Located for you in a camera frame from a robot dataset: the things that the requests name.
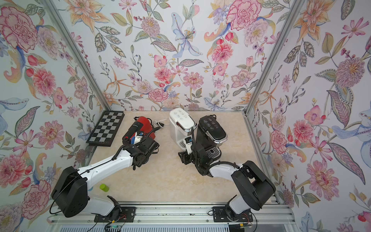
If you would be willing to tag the aluminium corner post right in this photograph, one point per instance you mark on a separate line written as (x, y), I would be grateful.
(289, 22)

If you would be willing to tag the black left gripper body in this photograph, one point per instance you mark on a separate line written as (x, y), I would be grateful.
(146, 160)

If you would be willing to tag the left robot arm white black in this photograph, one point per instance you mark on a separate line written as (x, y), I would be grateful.
(71, 193)

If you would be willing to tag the green small object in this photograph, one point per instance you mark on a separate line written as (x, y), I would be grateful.
(104, 187)

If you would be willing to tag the aluminium corner post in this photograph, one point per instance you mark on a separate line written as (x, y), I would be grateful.
(289, 22)
(66, 35)

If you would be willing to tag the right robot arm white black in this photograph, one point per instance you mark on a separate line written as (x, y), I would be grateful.
(254, 187)

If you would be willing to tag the red Nespresso coffee machine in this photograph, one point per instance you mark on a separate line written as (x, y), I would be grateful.
(141, 125)

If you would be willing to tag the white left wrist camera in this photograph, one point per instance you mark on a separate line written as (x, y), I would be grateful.
(138, 137)

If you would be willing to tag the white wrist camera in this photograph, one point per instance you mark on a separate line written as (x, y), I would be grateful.
(188, 141)
(138, 137)

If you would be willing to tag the white coffee machine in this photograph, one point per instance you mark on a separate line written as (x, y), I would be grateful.
(181, 124)

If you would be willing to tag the black folding chessboard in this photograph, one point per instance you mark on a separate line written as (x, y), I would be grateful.
(106, 129)

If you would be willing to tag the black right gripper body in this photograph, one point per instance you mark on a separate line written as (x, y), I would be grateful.
(189, 158)

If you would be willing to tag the aluminium corner post left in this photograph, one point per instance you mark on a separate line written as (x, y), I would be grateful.
(66, 35)

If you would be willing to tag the black coffee machine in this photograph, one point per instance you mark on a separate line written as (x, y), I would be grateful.
(210, 135)

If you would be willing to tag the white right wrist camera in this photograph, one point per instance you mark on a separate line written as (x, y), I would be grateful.
(188, 141)

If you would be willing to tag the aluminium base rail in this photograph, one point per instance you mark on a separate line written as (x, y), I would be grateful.
(172, 217)

